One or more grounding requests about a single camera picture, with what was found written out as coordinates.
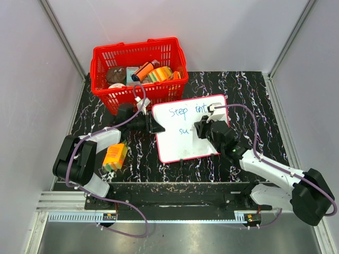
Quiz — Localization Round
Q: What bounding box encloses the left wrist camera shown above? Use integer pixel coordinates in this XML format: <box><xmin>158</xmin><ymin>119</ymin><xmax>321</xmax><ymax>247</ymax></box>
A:
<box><xmin>135</xmin><ymin>96</ymin><xmax>150</xmax><ymax>114</ymax></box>

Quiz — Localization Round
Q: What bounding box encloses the teal small box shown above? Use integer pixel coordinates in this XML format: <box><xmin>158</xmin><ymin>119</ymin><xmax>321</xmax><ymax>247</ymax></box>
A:
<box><xmin>126</xmin><ymin>67</ymin><xmax>140</xmax><ymax>86</ymax></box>

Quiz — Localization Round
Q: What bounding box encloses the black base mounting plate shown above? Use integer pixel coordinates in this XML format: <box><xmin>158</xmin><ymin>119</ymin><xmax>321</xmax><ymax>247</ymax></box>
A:
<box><xmin>84</xmin><ymin>182</ymin><xmax>273</xmax><ymax>212</ymax></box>

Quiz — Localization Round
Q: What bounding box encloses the white round lid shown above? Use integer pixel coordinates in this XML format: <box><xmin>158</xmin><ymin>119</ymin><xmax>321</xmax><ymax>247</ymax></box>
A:
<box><xmin>109</xmin><ymin>83</ymin><xmax>125</xmax><ymax>89</ymax></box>

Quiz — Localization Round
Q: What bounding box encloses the yellow green striped sponge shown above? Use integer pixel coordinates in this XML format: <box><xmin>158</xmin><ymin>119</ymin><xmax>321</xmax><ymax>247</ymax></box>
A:
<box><xmin>147</xmin><ymin>66</ymin><xmax>173</xmax><ymax>83</ymax></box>

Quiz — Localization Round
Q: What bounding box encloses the pink framed whiteboard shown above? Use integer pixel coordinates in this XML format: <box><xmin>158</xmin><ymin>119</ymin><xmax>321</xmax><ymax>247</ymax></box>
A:
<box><xmin>151</xmin><ymin>94</ymin><xmax>227</xmax><ymax>163</ymax></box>

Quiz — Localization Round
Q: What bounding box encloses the orange yellow sponge pack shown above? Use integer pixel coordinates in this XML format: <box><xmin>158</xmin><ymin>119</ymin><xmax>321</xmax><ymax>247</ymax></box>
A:
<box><xmin>102</xmin><ymin>143</ymin><xmax>128</xmax><ymax>172</ymax></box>

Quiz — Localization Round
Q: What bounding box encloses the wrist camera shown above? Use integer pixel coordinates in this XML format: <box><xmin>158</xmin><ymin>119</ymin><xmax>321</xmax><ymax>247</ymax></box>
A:
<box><xmin>135</xmin><ymin>96</ymin><xmax>150</xmax><ymax>114</ymax></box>
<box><xmin>207</xmin><ymin>103</ymin><xmax>227</xmax><ymax>123</ymax></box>

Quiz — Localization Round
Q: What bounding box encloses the orange snack packet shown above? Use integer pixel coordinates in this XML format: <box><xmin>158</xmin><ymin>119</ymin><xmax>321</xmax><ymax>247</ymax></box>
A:
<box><xmin>168</xmin><ymin>71</ymin><xmax>181</xmax><ymax>80</ymax></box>

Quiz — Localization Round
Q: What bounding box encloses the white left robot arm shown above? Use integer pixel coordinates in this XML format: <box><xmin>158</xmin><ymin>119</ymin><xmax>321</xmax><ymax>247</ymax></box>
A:
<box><xmin>52</xmin><ymin>103</ymin><xmax>165</xmax><ymax>209</ymax></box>

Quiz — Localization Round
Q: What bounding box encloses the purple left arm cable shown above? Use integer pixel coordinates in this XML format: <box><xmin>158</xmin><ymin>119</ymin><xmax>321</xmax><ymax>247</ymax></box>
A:
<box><xmin>65</xmin><ymin>84</ymin><xmax>149</xmax><ymax>237</ymax></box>

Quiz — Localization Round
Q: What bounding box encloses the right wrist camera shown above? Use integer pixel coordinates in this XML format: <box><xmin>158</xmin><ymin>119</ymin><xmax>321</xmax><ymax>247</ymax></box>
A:
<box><xmin>207</xmin><ymin>103</ymin><xmax>227</xmax><ymax>123</ymax></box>

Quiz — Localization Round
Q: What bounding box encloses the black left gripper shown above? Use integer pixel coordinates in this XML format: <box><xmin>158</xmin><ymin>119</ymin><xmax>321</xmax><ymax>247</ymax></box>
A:
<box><xmin>128</xmin><ymin>112</ymin><xmax>165</xmax><ymax>135</ymax></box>

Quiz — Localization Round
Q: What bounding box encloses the orange pump bottle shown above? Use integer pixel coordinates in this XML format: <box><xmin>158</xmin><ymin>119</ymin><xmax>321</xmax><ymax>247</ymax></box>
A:
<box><xmin>133</xmin><ymin>60</ymin><xmax>159</xmax><ymax>82</ymax></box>

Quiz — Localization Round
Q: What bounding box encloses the red plastic basket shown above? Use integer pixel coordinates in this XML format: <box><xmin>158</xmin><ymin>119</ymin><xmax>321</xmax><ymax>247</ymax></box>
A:
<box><xmin>90</xmin><ymin>37</ymin><xmax>189</xmax><ymax>114</ymax></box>

